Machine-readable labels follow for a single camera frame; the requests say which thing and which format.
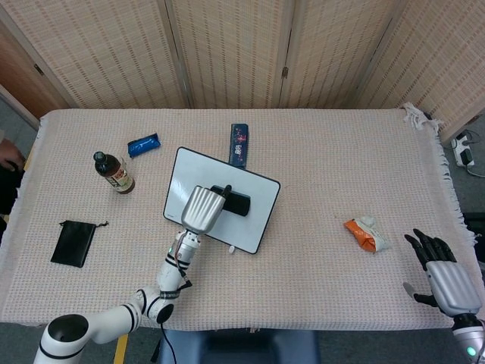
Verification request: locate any silver and black right robot hand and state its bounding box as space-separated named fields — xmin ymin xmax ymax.
xmin=402 ymin=228 xmax=483 ymax=316

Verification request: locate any silver and black left robot hand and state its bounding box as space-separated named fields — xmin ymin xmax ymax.
xmin=180 ymin=184 xmax=233 ymax=234

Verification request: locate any black whiteboard eraser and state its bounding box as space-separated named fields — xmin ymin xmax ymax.
xmin=210 ymin=184 xmax=252 ymax=218

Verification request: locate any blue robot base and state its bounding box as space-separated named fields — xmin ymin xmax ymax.
xmin=157 ymin=328 xmax=320 ymax=364

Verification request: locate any bystander's hand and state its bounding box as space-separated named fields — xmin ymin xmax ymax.
xmin=0 ymin=138 xmax=26 ymax=172

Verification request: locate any dark blue printed box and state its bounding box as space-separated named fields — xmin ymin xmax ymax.
xmin=228 ymin=123 xmax=250 ymax=170

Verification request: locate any blue snack packet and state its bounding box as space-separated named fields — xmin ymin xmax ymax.
xmin=127 ymin=131 xmax=163 ymax=159

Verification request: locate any brown tea bottle, black cap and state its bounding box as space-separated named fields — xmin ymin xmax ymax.
xmin=92 ymin=150 xmax=136 ymax=196

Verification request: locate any orange and white snack packet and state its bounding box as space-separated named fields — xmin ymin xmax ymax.
xmin=343 ymin=215 xmax=393 ymax=255

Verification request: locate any beige waffle-weave tablecloth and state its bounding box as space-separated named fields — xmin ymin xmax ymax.
xmin=0 ymin=102 xmax=479 ymax=335

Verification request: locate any white power strip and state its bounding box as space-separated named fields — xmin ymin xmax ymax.
xmin=450 ymin=134 xmax=476 ymax=168

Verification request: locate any woven bamboo folding screen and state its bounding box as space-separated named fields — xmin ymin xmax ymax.
xmin=0 ymin=0 xmax=485 ymax=141

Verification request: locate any white board with black frame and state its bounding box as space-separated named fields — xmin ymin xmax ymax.
xmin=162 ymin=146 xmax=282 ymax=255

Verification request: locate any grey power cable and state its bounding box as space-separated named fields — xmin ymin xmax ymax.
xmin=464 ymin=127 xmax=485 ymax=178

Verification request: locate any black drawstring pouch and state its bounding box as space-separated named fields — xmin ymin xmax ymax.
xmin=50 ymin=219 xmax=110 ymax=268

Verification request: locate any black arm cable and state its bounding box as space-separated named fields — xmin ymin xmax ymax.
xmin=150 ymin=321 xmax=180 ymax=364

